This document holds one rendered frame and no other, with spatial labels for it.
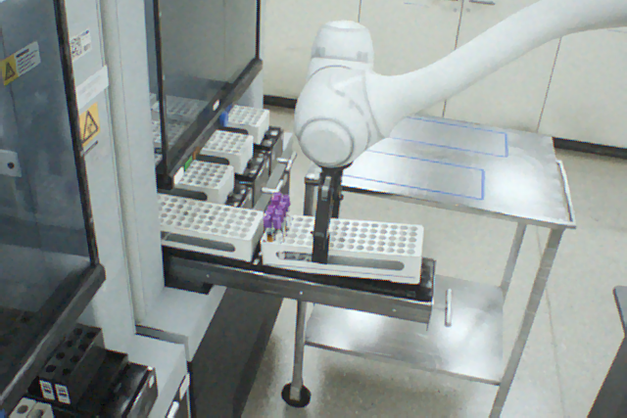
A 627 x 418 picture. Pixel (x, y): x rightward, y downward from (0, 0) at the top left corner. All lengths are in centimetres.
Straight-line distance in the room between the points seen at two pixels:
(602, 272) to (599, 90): 112
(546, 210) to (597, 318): 114
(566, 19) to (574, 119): 264
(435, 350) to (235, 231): 83
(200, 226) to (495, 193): 69
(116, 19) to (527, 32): 59
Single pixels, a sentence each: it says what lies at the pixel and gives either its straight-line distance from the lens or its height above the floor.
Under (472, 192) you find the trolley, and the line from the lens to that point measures 153.
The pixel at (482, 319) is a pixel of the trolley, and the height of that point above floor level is 28.
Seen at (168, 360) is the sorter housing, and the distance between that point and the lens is 118.
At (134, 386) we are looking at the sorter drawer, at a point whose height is 82.
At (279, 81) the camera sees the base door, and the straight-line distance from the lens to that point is 365.
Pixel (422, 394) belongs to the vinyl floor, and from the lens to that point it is 214.
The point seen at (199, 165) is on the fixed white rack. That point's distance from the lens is 145.
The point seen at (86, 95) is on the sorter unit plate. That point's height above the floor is 124.
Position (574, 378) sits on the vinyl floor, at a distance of 236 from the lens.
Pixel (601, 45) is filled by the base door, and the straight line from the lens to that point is 352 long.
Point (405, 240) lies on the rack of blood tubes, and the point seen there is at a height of 89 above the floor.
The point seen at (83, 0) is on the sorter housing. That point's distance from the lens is 87.
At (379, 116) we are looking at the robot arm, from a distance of 88.
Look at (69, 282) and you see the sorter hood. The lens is 92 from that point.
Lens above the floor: 160
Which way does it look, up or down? 32 degrees down
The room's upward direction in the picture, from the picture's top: 4 degrees clockwise
